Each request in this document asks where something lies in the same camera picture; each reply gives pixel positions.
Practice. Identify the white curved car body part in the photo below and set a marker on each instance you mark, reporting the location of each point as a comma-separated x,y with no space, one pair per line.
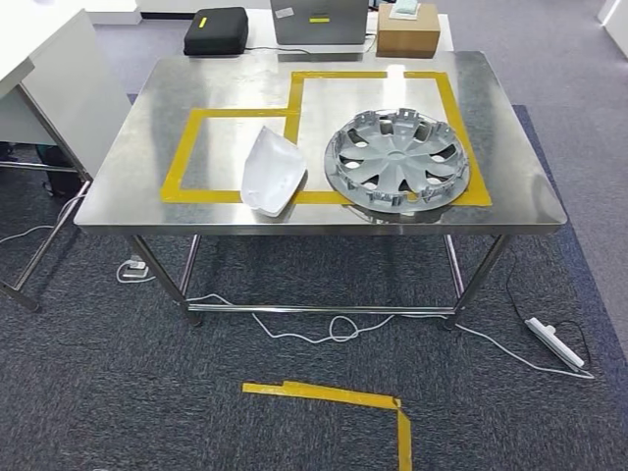
272,172

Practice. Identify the stainless steel workbench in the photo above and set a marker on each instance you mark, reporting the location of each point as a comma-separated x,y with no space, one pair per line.
220,84

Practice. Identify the silver wheel hubcap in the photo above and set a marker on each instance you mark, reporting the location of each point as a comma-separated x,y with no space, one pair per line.
397,159

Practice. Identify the yellow floor tape square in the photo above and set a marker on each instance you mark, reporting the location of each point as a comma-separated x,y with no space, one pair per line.
318,392

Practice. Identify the small yellow tape rectangle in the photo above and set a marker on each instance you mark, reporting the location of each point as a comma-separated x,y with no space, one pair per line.
181,156

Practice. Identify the silver laptop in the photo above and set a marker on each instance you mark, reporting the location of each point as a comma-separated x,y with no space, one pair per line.
318,19

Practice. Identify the white table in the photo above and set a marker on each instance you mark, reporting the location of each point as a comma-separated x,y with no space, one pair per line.
257,32

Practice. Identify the large yellow tape rectangle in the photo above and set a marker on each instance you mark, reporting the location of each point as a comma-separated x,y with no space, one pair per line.
471,169

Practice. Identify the brown cardboard box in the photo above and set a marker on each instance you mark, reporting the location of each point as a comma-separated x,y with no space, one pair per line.
407,36

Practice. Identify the grey floor socket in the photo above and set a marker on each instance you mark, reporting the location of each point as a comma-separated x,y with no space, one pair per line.
135,268

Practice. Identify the black zip case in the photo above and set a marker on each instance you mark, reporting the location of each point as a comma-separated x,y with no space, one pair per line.
216,31

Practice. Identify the pale green tissue pack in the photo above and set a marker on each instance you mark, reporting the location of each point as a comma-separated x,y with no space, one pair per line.
404,8

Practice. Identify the white power strip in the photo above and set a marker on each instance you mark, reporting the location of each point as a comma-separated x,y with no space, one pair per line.
554,341

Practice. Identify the black bag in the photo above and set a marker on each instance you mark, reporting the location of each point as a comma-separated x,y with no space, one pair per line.
59,172

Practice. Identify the white desk with steel legs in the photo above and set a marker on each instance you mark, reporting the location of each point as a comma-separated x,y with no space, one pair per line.
63,97

